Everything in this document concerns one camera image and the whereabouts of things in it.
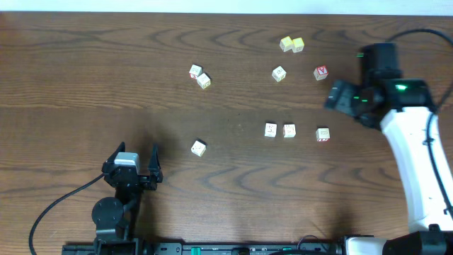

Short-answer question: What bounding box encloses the white block red print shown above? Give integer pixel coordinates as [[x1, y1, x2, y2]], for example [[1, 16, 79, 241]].
[[283, 124, 297, 138]]

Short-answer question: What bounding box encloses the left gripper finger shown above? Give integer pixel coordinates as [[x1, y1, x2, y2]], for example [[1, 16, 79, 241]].
[[147, 144, 161, 176], [107, 142, 125, 164]]

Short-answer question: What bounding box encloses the white yellow block centre right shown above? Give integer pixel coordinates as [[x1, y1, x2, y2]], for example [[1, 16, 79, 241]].
[[272, 66, 287, 82]]

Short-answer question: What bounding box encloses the white block yellow side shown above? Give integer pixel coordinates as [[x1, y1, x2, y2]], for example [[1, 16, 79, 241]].
[[197, 73, 212, 89]]

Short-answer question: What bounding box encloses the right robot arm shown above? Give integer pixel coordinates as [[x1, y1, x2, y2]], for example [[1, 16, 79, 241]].
[[324, 42, 452, 254]]

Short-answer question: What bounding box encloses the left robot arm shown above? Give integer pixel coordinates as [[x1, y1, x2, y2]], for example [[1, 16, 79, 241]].
[[91, 142, 163, 244]]

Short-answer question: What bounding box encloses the yellow block far right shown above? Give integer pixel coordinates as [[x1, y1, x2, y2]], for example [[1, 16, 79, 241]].
[[292, 38, 305, 53]]

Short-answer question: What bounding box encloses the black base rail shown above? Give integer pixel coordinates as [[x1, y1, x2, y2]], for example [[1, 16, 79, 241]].
[[61, 241, 343, 255]]

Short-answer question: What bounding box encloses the white block red side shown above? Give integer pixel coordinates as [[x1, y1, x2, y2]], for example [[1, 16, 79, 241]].
[[189, 64, 202, 79]]

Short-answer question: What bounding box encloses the red letter block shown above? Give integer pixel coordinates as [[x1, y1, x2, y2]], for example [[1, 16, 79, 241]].
[[314, 65, 328, 81]]

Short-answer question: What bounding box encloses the yellow block far left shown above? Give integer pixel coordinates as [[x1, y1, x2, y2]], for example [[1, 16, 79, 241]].
[[280, 36, 294, 52]]

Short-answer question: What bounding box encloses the left black cable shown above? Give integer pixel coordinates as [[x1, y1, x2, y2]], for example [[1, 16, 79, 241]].
[[28, 173, 106, 255]]

